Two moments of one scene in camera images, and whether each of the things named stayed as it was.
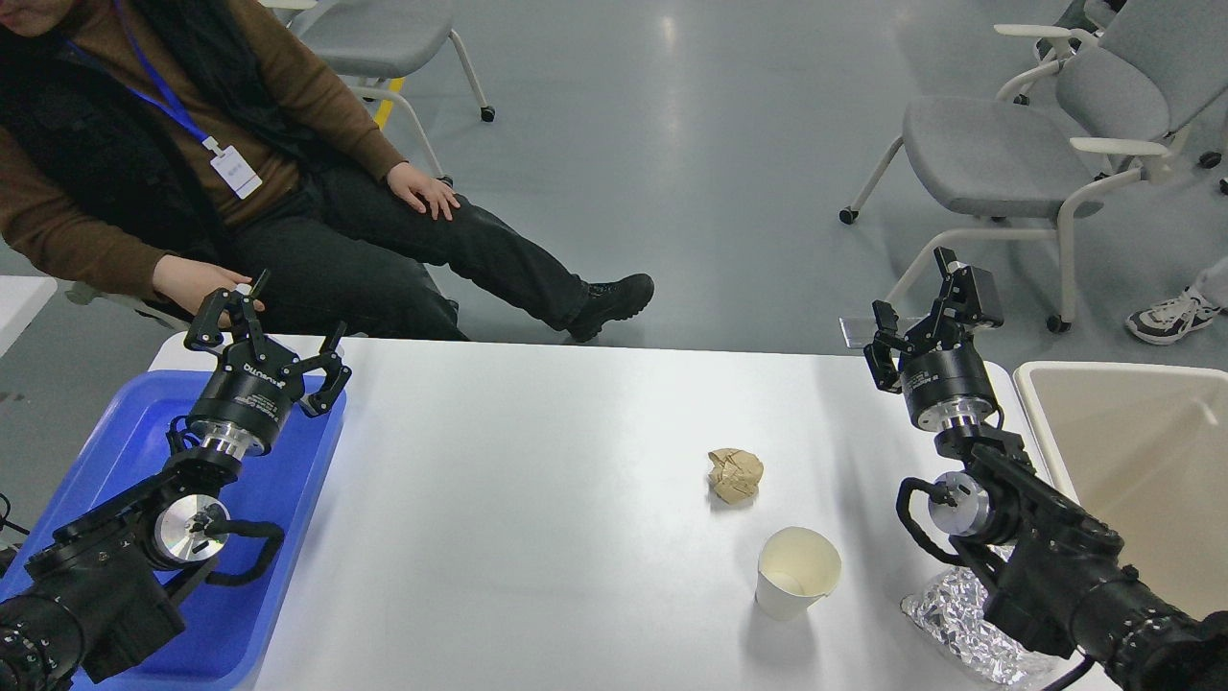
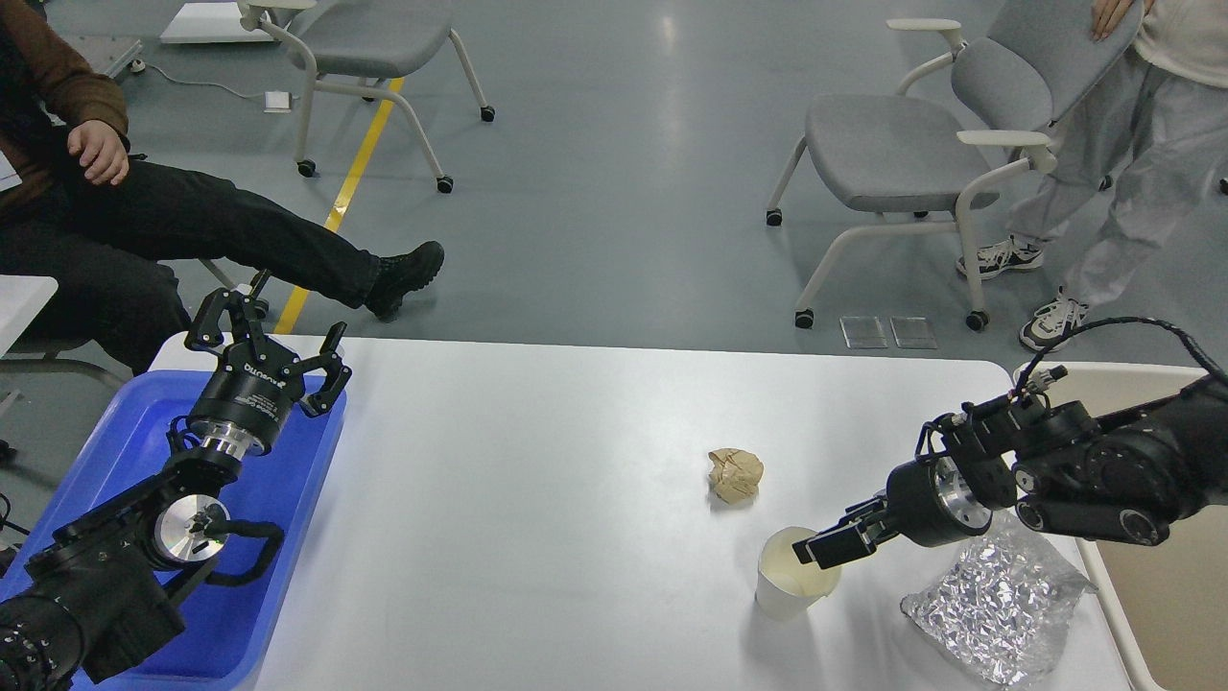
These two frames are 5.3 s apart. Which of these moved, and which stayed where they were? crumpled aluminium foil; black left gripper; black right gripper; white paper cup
Moved: black right gripper
Stayed: black left gripper; crumpled aluminium foil; white paper cup
